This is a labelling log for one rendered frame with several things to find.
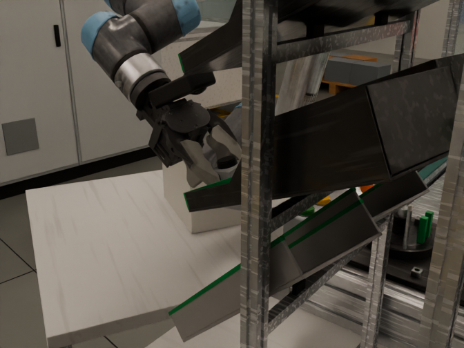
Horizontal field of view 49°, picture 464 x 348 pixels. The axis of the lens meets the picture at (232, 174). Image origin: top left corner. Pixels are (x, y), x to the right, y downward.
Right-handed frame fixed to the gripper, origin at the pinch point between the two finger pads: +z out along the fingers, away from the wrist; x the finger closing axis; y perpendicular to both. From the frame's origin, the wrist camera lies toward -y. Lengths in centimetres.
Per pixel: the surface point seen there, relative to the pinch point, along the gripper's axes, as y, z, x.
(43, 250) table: 56, -26, 13
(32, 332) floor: 177, -44, 3
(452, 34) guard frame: 17, -12, -113
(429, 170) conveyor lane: 31, 15, -76
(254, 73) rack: -30.0, 4.3, 14.6
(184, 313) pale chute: 6.3, 11.5, 16.0
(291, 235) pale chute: -1.7, 12.5, 0.4
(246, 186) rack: -21.5, 9.6, 16.1
